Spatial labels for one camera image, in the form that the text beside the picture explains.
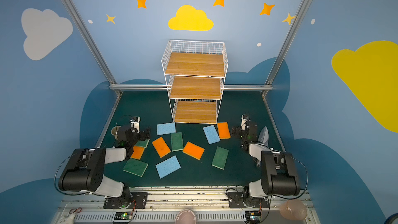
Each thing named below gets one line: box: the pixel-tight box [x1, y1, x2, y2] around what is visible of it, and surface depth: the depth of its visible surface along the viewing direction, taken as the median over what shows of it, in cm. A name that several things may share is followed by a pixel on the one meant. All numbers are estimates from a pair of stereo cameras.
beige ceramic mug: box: [110, 125, 121, 140], surface depth 97 cm
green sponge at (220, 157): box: [211, 146, 230, 171], surface depth 90 cm
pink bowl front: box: [174, 209, 197, 224], surface depth 72 cm
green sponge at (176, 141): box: [170, 131, 184, 152], surface depth 95 cm
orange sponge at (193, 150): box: [182, 141, 206, 161], surface depth 92 cm
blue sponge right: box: [203, 124, 221, 145], surface depth 100 cm
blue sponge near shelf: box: [157, 122, 176, 136], surface depth 101 cm
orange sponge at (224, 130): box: [216, 121, 231, 140], surface depth 101 cm
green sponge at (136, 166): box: [122, 158, 149, 177], surface depth 85 cm
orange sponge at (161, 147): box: [151, 136, 172, 159], surface depth 94 cm
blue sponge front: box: [154, 155, 182, 179], surface depth 86 cm
